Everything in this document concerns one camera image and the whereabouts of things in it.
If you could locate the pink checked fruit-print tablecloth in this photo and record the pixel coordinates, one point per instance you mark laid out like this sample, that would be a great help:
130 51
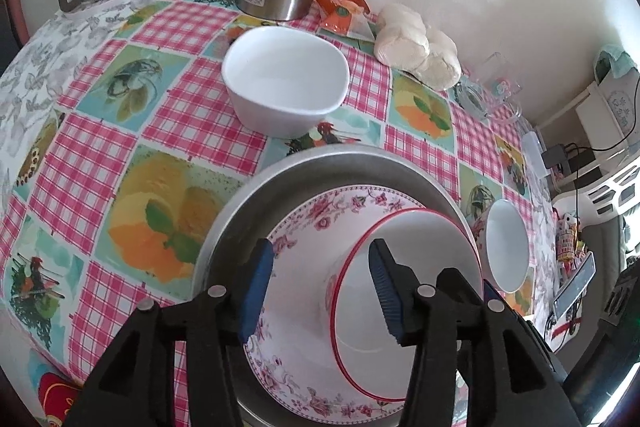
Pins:
165 122

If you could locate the pink floral plate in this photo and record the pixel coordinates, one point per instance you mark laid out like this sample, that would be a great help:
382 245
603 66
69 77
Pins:
300 257

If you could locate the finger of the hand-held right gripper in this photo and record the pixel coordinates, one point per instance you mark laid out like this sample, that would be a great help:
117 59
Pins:
492 293
612 302

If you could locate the orange snack packet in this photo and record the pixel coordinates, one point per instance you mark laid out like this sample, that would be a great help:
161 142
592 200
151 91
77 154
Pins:
342 14

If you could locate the blue chair with pink rim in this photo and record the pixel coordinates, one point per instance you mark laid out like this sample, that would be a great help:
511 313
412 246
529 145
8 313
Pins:
19 14

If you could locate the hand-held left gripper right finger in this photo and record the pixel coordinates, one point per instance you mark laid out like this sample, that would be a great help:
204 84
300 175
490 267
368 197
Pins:
385 297

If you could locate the red patterned cushion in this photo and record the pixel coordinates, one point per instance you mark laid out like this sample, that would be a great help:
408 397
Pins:
55 394

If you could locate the white plastic chair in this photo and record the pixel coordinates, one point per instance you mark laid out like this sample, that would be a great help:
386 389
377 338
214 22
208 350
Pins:
607 197

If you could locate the white power strip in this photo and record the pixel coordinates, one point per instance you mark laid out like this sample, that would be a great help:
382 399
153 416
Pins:
534 152

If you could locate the white square bowl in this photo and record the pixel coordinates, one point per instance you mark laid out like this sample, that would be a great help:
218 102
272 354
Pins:
285 72

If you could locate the strawberry print bowl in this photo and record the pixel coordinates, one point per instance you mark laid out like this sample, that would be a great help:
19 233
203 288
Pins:
360 327

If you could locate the white shelf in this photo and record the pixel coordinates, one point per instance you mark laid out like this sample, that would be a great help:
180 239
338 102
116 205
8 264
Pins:
600 117

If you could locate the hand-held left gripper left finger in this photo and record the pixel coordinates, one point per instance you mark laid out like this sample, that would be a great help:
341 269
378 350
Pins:
255 292

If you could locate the black charger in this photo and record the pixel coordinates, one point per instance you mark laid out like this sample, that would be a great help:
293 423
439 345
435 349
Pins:
555 155

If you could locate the clear glass mug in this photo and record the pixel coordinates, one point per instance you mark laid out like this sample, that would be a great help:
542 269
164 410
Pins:
492 87

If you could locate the bag of steamed buns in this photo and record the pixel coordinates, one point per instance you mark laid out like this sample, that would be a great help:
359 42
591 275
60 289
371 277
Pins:
405 37

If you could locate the smartphone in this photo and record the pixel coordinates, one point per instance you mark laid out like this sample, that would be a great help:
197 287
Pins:
575 282

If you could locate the large metal plate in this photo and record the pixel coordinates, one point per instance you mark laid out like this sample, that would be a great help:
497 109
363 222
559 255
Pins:
240 217

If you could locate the white printed bag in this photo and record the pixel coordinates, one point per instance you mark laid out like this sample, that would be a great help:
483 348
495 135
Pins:
617 97

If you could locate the light blue bowl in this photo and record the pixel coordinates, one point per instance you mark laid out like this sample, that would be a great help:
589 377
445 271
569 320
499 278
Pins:
505 247

